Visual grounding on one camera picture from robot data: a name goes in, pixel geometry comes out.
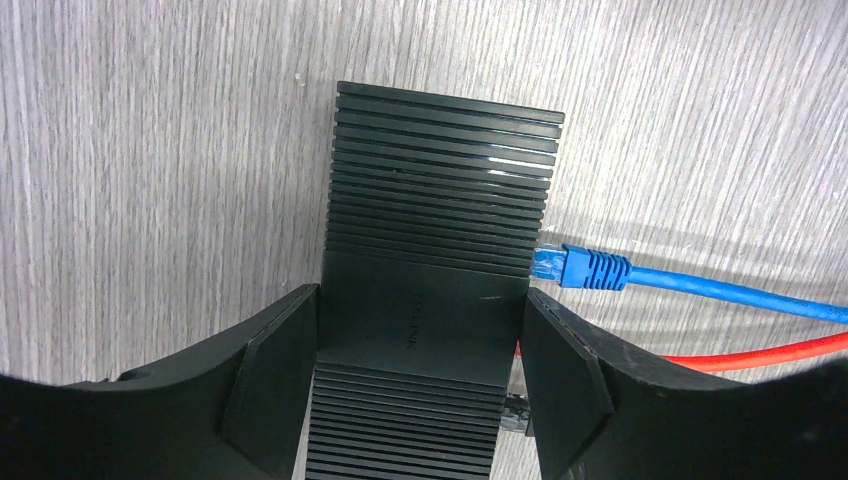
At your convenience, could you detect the red ethernet cable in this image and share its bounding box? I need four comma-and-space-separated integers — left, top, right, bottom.
513, 331, 848, 374

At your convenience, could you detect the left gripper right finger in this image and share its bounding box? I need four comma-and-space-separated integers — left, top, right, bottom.
520, 290, 847, 479

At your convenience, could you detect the blue ethernet cable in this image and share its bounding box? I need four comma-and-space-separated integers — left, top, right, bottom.
533, 243, 848, 326

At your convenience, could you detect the black ethernet cable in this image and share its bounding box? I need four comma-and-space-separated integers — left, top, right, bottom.
500, 390, 537, 435

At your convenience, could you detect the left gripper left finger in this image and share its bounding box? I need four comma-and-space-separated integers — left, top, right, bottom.
1, 285, 318, 479

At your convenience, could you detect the black ribbed network switch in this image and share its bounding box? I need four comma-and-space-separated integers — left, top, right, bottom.
305, 81, 564, 479

